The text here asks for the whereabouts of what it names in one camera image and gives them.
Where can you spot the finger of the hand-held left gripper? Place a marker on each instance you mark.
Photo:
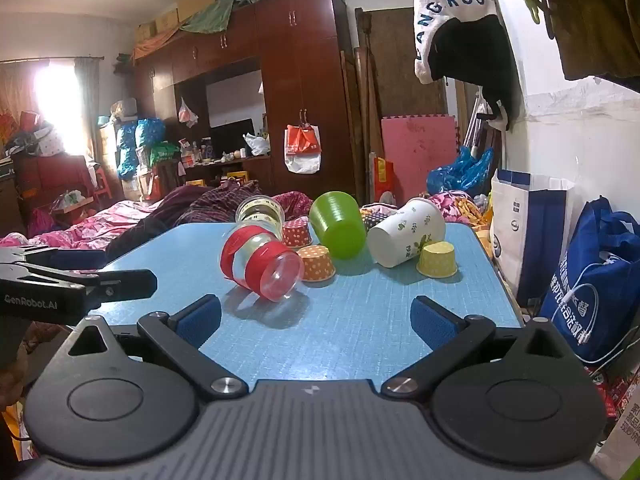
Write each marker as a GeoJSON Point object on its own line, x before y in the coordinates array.
{"type": "Point", "coordinates": [75, 260]}
{"type": "Point", "coordinates": [125, 284]}

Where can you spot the blue patterned bag pile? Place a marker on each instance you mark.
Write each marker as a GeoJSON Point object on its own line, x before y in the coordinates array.
{"type": "Point", "coordinates": [135, 145]}

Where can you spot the orange and white hanging bag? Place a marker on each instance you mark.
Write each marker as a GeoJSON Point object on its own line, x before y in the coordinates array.
{"type": "Point", "coordinates": [302, 147]}

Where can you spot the clear cup with red band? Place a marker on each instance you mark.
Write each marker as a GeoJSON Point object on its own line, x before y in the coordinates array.
{"type": "Point", "coordinates": [261, 266]}

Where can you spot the red packets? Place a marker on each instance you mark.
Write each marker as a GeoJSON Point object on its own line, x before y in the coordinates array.
{"type": "Point", "coordinates": [607, 390]}

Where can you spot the white and blue paper bag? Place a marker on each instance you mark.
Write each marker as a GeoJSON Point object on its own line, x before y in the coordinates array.
{"type": "Point", "coordinates": [530, 230]}

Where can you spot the green cloth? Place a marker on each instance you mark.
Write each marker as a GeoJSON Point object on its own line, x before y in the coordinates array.
{"type": "Point", "coordinates": [220, 10]}

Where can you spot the brown wooden boards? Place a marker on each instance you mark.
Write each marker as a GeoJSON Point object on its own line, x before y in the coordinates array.
{"type": "Point", "coordinates": [400, 65]}

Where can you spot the dark olive hanging garment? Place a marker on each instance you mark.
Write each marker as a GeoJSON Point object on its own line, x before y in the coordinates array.
{"type": "Point", "coordinates": [595, 15]}

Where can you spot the dark purple plaid cloth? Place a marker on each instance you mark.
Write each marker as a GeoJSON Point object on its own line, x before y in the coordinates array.
{"type": "Point", "coordinates": [210, 205]}

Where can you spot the pink and white plastic bag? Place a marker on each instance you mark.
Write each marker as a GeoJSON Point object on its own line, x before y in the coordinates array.
{"type": "Point", "coordinates": [188, 114]}

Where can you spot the pink foam mat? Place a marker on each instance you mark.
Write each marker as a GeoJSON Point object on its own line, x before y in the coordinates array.
{"type": "Point", "coordinates": [417, 152]}

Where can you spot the blue plastic bag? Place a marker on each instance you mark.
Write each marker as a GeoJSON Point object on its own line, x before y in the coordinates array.
{"type": "Point", "coordinates": [460, 170]}

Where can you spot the green plastic cup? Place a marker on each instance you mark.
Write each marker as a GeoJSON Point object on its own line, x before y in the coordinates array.
{"type": "Point", "coordinates": [338, 224]}

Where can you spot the green plastic bag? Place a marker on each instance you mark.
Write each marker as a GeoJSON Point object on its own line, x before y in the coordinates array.
{"type": "Point", "coordinates": [165, 152]}

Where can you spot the yellow dotted small paper cup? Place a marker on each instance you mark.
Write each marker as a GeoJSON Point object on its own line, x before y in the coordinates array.
{"type": "Point", "coordinates": [438, 259]}

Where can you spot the white leaf print paper cup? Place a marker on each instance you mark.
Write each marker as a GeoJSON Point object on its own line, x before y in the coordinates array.
{"type": "Point", "coordinates": [406, 236]}

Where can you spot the curtain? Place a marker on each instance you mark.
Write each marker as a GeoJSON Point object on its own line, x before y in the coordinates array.
{"type": "Point", "coordinates": [85, 100]}

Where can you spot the red and yellow bag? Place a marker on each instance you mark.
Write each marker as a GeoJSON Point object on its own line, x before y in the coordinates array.
{"type": "Point", "coordinates": [383, 180]}

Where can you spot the clear cup with yellow band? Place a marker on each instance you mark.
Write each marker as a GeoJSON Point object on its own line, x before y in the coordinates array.
{"type": "Point", "coordinates": [260, 212]}

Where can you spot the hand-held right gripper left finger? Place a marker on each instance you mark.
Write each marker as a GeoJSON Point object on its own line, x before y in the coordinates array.
{"type": "Point", "coordinates": [201, 319]}

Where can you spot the red dotted small paper cup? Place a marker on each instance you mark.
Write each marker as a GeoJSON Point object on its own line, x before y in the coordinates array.
{"type": "Point", "coordinates": [296, 233]}

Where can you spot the blue tote bag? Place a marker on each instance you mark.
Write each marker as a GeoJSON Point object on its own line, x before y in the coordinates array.
{"type": "Point", "coordinates": [600, 280]}

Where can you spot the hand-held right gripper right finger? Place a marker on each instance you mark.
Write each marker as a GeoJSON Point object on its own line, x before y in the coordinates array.
{"type": "Point", "coordinates": [429, 320]}

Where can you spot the white printed bag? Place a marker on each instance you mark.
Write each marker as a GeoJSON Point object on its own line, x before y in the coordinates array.
{"type": "Point", "coordinates": [622, 440]}

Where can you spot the floral cloth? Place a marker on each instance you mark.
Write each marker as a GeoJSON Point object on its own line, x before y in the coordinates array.
{"type": "Point", "coordinates": [465, 210]}

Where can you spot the dark dotted small paper cup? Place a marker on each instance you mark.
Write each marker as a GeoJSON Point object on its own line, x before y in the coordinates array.
{"type": "Point", "coordinates": [375, 220]}

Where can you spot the orange dotted small paper cup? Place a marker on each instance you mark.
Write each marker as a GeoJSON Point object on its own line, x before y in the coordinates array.
{"type": "Point", "coordinates": [317, 262]}

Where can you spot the pink blanket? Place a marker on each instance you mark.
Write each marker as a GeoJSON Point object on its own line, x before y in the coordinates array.
{"type": "Point", "coordinates": [100, 222]}

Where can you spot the white and black jacket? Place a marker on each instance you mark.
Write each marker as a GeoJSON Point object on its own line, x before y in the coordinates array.
{"type": "Point", "coordinates": [465, 50]}

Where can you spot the brown wooden wardrobe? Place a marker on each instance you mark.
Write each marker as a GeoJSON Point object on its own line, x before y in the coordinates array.
{"type": "Point", "coordinates": [300, 70]}

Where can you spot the black monitor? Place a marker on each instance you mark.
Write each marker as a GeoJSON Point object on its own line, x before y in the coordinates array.
{"type": "Point", "coordinates": [231, 136]}

